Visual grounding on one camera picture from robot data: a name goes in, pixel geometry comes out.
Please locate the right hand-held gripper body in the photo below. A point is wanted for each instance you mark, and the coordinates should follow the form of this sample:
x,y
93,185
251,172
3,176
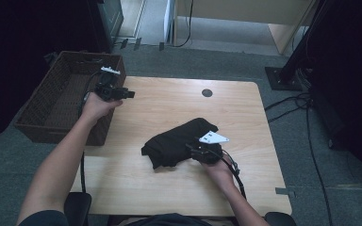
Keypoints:
x,y
210,152

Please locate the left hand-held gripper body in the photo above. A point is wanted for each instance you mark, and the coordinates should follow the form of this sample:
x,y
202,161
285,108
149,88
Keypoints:
x,y
108,89

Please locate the black pants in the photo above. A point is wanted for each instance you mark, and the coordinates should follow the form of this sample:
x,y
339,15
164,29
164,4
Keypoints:
x,y
172,144

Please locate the brown wicker basket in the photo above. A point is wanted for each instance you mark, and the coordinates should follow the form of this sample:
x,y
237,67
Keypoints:
x,y
59,103

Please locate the person's left hand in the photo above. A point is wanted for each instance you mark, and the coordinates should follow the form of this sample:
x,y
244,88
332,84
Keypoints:
x,y
99,108

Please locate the person's right hand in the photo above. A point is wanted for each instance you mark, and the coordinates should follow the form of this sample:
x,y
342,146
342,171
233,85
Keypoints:
x,y
221,172

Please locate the dark floor tape piece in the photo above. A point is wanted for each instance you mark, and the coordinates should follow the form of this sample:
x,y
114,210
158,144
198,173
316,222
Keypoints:
x,y
124,44
137,44
161,46

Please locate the round dark table grommet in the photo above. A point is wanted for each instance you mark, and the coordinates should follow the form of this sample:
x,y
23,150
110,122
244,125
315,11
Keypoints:
x,y
207,93

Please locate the dark cabinet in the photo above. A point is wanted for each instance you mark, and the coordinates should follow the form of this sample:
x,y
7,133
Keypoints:
x,y
106,25

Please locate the grey floor tape strip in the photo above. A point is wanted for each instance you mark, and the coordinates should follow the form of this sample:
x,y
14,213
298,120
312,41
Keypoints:
x,y
284,191

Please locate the white panel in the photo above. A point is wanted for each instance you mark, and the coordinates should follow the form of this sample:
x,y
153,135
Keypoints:
x,y
168,19

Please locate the black chair armrest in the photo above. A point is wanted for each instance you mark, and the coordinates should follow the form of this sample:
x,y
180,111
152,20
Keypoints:
x,y
78,207
279,219

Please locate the black metal stand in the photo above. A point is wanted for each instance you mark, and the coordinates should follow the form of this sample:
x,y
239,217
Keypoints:
x,y
283,78

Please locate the dark curtain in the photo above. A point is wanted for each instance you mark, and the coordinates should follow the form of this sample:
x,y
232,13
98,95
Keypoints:
x,y
12,47
352,78

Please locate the light wooden desk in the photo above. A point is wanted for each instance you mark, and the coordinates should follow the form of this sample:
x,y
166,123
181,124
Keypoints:
x,y
248,12

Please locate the person's dark shirt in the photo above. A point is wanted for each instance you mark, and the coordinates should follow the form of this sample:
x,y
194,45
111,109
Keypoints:
x,y
44,219

